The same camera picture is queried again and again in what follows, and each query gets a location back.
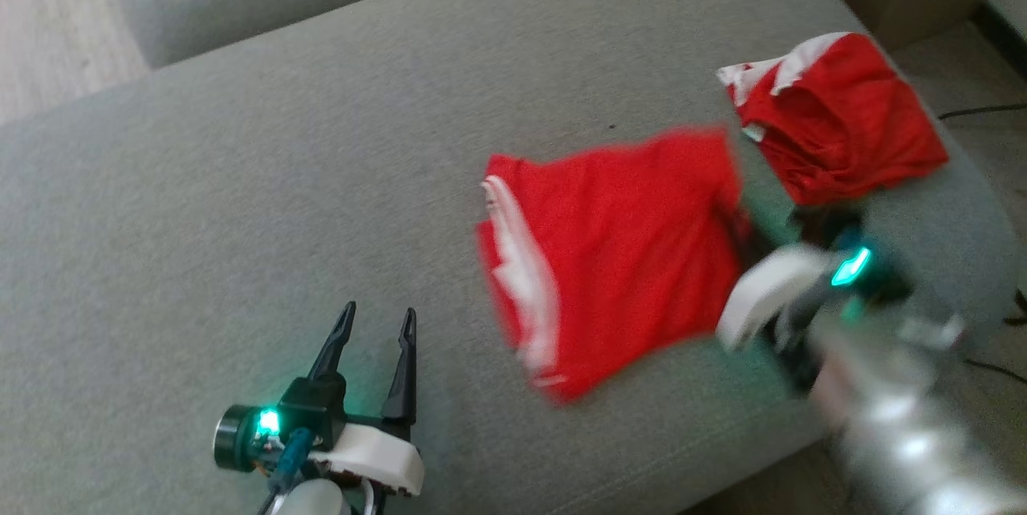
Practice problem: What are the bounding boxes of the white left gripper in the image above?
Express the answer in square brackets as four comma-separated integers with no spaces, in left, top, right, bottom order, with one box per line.
[308,301,425,498]

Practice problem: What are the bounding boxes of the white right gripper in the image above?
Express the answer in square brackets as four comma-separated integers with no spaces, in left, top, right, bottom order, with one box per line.
[716,245,832,350]

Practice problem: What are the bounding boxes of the red shorts with white stripe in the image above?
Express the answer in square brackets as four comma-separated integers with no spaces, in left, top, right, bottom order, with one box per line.
[475,128,751,405]

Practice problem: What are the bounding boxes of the red Bulls basketball jersey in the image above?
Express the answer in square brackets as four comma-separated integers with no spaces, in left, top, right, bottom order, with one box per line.
[716,32,950,207]

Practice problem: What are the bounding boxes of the large grey sofa chaise seat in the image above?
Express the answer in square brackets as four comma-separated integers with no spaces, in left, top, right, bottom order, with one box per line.
[0,0,1020,515]

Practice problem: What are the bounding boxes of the left arm blue-plug cable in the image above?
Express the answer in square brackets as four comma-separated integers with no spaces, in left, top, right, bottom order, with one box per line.
[261,428,315,515]

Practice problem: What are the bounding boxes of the black floor cable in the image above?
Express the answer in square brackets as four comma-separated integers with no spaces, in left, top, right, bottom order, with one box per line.
[939,102,1027,121]
[963,359,1027,384]

